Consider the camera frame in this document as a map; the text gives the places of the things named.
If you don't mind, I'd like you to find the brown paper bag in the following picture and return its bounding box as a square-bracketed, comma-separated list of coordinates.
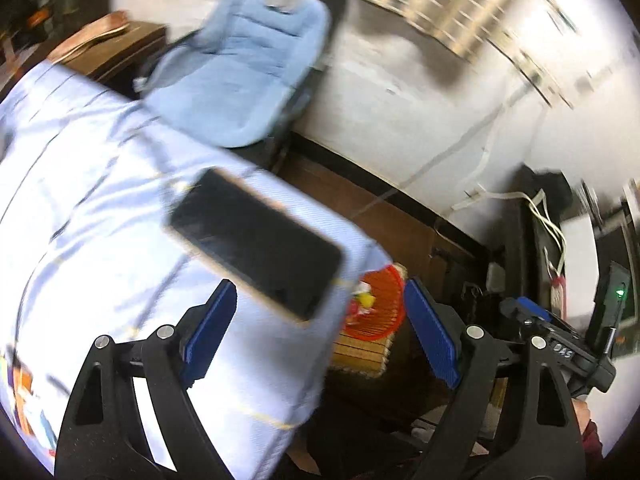
[47, 10, 129, 64]

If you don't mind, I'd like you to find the white box device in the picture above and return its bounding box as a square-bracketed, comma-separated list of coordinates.
[561, 214, 600, 333]

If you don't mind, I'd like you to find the dark wooden side table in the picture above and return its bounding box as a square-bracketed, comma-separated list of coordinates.
[63, 22, 167, 100]

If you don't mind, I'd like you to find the grey power cable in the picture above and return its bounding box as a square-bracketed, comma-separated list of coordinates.
[349, 79, 532, 221]

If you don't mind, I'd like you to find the light blue chair cushion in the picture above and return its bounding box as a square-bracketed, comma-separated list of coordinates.
[143, 0, 331, 148]

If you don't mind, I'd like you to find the white power strip red edge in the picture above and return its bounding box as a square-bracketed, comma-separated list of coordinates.
[549, 274, 566, 320]

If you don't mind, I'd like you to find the red plastic trash basket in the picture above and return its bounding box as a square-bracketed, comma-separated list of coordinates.
[343, 263, 406, 342]

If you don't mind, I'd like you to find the person right hand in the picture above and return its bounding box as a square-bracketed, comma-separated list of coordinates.
[572, 399, 591, 437]

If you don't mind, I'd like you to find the white power cable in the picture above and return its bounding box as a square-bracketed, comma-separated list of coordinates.
[449, 84, 569, 281]

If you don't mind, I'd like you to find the bamboo seat mat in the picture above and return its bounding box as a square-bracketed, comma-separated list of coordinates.
[330, 333, 394, 378]

